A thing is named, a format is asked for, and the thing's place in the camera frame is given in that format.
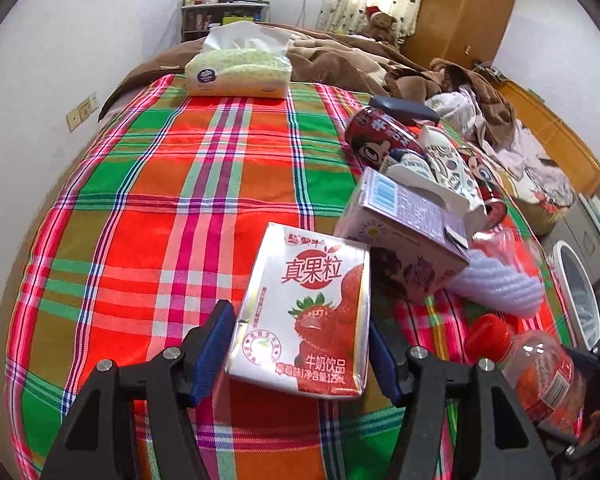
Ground teddy bear with santa hat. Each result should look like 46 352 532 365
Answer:
358 6 396 47

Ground red milk drink can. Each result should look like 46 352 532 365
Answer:
344 106 424 169

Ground wooden wardrobe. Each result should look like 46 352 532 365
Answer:
401 0 516 68

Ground brown fleece blanket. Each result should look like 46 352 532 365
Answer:
100 24 515 146

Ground white round trash bin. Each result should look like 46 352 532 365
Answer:
552 240 600 350

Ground strawberry milk carton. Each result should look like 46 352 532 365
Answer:
225 223 370 400

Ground pink crumpled bedsheet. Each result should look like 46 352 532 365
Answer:
483 119 577 211

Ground dark blue glasses case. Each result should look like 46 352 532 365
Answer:
370 96 440 126

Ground clear plastic bottle red cap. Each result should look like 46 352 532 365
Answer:
465 314 586 437

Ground tissue pack green pattern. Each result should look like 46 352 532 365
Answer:
185 21 292 100

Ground white patterned pillow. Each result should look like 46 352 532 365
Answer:
425 84 486 140

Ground wooden bed headboard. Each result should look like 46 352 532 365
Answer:
494 79 600 197

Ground purple white drink carton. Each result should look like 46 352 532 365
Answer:
334 168 469 304

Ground grey shelf with clutter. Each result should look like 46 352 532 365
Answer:
181 0 270 42

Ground grey drawer nightstand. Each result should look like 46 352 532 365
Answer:
541 194 600 284

